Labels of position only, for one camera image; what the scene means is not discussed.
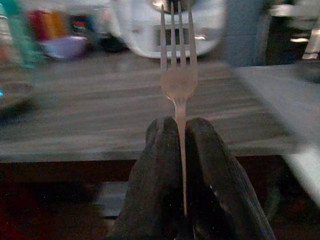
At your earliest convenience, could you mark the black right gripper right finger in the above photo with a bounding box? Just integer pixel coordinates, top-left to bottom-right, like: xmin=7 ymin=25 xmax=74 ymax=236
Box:
xmin=184 ymin=117 xmax=277 ymax=240

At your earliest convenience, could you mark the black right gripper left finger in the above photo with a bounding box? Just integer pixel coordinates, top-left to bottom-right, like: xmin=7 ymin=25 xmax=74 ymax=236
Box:
xmin=106 ymin=116 xmax=187 ymax=240

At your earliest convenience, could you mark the silver metal fork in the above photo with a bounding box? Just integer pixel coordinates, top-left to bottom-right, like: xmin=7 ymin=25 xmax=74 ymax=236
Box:
xmin=159 ymin=1 xmax=200 ymax=217

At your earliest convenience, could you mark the white kitchen appliance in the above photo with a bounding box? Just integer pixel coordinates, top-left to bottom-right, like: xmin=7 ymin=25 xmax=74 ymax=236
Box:
xmin=111 ymin=0 xmax=227 ymax=60

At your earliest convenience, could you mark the small lilac plastic bowl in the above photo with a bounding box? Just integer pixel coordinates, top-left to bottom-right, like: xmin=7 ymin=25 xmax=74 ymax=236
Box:
xmin=45 ymin=35 xmax=89 ymax=60

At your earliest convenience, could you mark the teal capped water bottle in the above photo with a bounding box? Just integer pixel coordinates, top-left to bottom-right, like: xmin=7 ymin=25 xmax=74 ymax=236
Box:
xmin=0 ymin=0 xmax=46 ymax=70

